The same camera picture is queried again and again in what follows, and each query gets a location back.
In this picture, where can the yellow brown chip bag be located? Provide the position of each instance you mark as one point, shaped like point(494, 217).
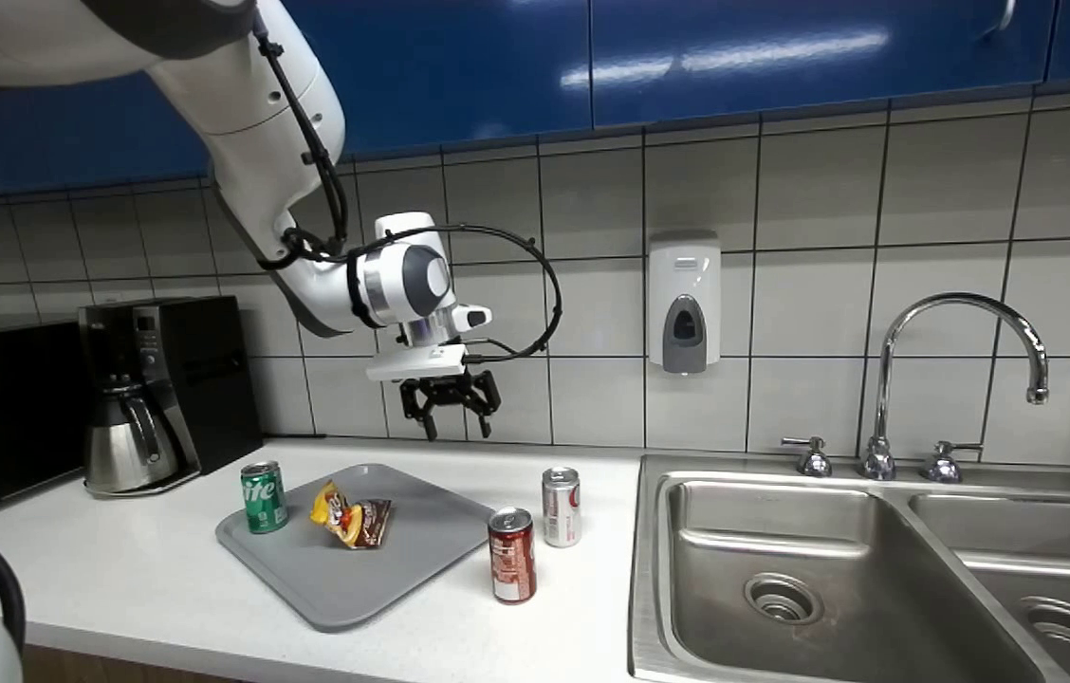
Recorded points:
point(349, 517)

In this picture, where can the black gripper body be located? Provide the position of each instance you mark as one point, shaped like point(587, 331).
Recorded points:
point(451, 385)

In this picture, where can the chrome gooseneck faucet spout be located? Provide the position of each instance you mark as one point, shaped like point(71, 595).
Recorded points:
point(953, 299)

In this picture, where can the black microwave oven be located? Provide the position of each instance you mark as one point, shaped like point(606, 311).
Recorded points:
point(4, 417)

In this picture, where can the white wall soap dispenser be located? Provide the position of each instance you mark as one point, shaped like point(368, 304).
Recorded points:
point(686, 284)

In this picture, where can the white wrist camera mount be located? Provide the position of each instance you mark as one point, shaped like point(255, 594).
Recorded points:
point(415, 366)

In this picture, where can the stainless steel double sink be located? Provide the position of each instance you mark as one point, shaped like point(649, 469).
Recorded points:
point(738, 533)

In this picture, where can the grey soda can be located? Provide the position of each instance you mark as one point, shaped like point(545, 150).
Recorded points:
point(564, 508)

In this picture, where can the green soda can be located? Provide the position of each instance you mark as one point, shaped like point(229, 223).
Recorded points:
point(263, 497)

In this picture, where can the red soda can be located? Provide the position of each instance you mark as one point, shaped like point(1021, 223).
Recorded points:
point(513, 559)

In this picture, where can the stainless steel carafe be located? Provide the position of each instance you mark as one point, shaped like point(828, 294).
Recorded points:
point(123, 450)

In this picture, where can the black steel coffee maker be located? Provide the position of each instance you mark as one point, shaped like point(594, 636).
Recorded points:
point(214, 366)

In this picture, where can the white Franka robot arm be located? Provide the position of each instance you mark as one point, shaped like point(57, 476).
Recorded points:
point(255, 127)

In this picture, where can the grey plastic tray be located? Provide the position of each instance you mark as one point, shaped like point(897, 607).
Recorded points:
point(357, 583)

